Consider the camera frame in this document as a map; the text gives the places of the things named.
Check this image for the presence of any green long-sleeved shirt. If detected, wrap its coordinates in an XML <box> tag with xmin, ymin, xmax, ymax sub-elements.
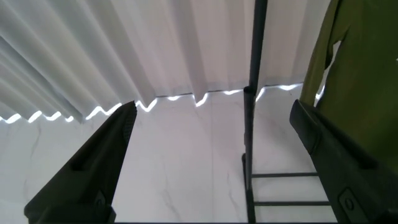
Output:
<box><xmin>298</xmin><ymin>0</ymin><xmax>398</xmax><ymax>175</ymax></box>

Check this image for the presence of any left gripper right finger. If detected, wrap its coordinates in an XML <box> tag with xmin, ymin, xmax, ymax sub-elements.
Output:
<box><xmin>289</xmin><ymin>99</ymin><xmax>398</xmax><ymax>224</ymax></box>

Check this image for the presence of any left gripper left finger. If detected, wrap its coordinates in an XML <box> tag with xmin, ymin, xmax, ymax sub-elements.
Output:
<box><xmin>24</xmin><ymin>100</ymin><xmax>138</xmax><ymax>224</ymax></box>

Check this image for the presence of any black clothes rack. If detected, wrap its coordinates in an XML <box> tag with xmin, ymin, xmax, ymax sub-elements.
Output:
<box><xmin>241</xmin><ymin>0</ymin><xmax>332</xmax><ymax>224</ymax></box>

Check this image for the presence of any white curtain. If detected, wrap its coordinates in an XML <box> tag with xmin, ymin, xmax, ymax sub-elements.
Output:
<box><xmin>0</xmin><ymin>0</ymin><xmax>340</xmax><ymax>124</ymax></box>

